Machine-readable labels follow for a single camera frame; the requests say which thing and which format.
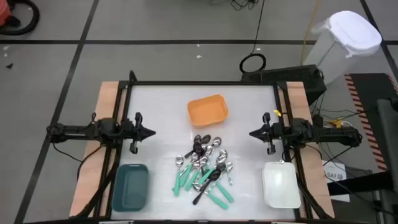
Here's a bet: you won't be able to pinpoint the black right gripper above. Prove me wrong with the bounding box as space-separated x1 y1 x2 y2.
248 111 282 156

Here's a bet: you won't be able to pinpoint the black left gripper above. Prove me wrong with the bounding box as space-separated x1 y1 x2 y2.
123 111 157 156

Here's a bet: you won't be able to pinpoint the white plastic bin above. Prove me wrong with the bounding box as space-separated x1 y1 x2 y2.
261 161 302 210

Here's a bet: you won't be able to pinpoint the orange plastic bin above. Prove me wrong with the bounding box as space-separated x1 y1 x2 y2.
187 93 230 129

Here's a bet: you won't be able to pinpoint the teal plastic bin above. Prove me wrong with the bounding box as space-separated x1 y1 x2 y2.
111 163 150 213

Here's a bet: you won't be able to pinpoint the black computer case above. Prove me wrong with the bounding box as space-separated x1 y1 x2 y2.
241 64 328 106

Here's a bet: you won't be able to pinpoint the white paper label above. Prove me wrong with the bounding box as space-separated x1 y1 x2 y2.
322 159 351 203

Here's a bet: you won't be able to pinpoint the black beam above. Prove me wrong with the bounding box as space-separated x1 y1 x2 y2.
326 179 395 197

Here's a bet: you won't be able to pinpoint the hazard striped black mat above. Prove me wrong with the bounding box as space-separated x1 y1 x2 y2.
343 73 398 172

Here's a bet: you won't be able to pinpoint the white trash can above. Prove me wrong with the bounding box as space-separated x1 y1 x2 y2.
303 10 383 85

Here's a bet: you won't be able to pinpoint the orange vacuum cleaner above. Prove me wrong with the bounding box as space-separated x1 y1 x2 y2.
0 0 12 27

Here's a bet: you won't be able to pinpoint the black diagonal frame strut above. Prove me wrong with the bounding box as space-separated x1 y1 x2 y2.
74 149 121 218
295 174 332 220

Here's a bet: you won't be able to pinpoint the yellow plug with white cable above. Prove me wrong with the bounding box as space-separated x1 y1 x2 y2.
328 118 355 137

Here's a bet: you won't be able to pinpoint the black coiled cable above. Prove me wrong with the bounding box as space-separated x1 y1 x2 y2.
239 0 267 74

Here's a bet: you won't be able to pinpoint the yellow cable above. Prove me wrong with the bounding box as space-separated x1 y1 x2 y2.
300 0 322 66

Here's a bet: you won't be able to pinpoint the dark gray post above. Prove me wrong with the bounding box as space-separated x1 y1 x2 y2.
376 98 398 224

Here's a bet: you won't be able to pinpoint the tangled black cables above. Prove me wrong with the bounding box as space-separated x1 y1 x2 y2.
208 0 259 12

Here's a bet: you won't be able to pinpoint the black vacuum hose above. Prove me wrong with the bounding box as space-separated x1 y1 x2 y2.
0 0 40 36

